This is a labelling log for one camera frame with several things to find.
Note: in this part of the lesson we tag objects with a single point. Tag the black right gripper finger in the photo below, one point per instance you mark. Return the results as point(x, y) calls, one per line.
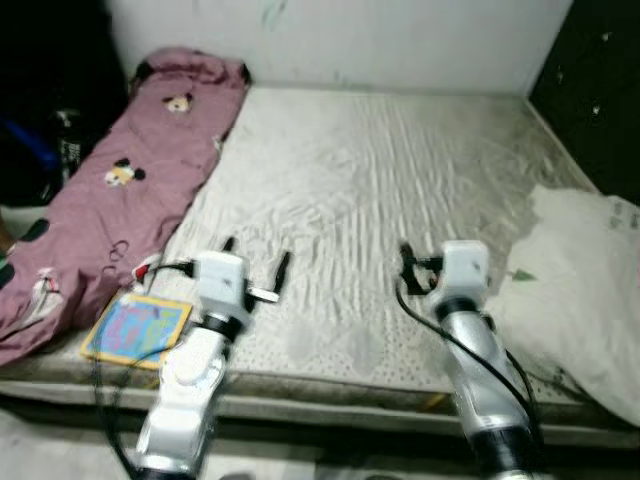
point(408, 255)

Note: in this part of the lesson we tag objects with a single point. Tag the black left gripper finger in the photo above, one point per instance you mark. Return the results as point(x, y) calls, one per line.
point(283, 270)
point(228, 243)

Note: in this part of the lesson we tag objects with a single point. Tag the pink cartoon mouse blanket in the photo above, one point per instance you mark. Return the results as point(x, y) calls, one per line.
point(130, 190)

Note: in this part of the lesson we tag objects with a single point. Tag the colourful book yellow border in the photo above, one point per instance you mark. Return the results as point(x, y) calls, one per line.
point(135, 330)

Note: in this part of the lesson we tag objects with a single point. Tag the white pillow tree print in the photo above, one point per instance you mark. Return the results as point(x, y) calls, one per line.
point(570, 300)

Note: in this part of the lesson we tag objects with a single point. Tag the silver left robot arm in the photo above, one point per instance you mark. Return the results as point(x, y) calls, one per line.
point(185, 400)

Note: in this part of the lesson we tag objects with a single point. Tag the grey patterned mattress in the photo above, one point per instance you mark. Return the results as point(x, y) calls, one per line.
point(380, 180)

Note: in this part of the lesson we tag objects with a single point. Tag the dark bed base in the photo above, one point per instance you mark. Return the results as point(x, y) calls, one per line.
point(300, 432)

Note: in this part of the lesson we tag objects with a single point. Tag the black backpack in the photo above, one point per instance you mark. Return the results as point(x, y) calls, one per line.
point(70, 150)

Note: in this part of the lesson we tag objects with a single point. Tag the black tufted headboard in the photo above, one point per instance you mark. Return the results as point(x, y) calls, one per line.
point(590, 90)

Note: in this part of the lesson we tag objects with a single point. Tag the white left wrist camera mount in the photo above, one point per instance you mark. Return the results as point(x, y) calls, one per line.
point(220, 280)

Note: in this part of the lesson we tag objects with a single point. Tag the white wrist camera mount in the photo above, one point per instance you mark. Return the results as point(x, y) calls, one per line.
point(465, 268)
point(220, 280)

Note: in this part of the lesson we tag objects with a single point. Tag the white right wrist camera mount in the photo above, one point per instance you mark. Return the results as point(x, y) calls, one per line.
point(465, 268)

